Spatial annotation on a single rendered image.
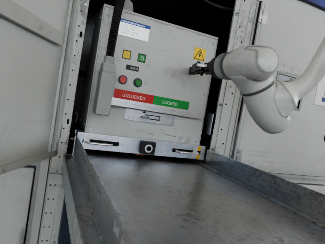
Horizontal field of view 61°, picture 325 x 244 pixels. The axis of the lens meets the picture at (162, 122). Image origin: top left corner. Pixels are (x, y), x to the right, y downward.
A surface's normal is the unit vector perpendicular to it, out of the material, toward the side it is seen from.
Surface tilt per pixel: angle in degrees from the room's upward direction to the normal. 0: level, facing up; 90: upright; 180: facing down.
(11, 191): 90
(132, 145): 90
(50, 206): 90
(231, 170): 90
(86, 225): 0
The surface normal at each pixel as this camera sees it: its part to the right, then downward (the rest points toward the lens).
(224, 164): -0.91, -0.13
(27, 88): 0.98, 0.17
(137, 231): 0.17, -0.98
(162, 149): 0.37, 0.11
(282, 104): 0.12, 0.24
